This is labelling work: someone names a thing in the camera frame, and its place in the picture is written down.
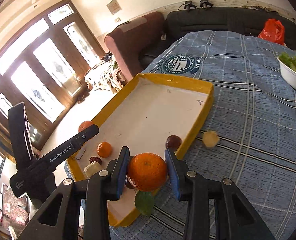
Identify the orange with green leaf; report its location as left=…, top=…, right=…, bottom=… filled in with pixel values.
left=126, top=153, right=168, bottom=217

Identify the small date in tray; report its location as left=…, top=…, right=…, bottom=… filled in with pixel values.
left=89, top=156, right=102, bottom=165

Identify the pale fruit piece in tray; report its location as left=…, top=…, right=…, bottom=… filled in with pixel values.
left=84, top=161, right=102, bottom=178

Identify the small orange in tray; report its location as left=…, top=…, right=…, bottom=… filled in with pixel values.
left=96, top=141, right=113, bottom=158

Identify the dark plum in tray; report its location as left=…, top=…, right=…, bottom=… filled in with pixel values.
left=125, top=177, right=135, bottom=189
left=165, top=135, right=182, bottom=151

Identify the small pale fruit chunk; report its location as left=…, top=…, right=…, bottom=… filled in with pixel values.
left=202, top=131, right=220, bottom=148

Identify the blue plaid tablecloth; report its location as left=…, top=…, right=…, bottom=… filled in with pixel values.
left=64, top=29, right=296, bottom=240

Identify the wooden glass door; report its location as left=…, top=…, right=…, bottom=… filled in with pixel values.
left=0, top=0, right=104, bottom=150

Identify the yellow cardboard tray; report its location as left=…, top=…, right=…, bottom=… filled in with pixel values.
left=66, top=73, right=215, bottom=228

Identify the white bowl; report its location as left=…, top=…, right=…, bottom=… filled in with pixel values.
left=277, top=57, right=296, bottom=90

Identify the maroon armchair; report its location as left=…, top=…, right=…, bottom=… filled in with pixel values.
left=104, top=11, right=165, bottom=81

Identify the red plastic bag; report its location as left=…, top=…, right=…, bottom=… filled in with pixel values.
left=258, top=18, right=285, bottom=46

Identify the black sofa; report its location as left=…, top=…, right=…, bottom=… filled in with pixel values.
left=139, top=7, right=296, bottom=69

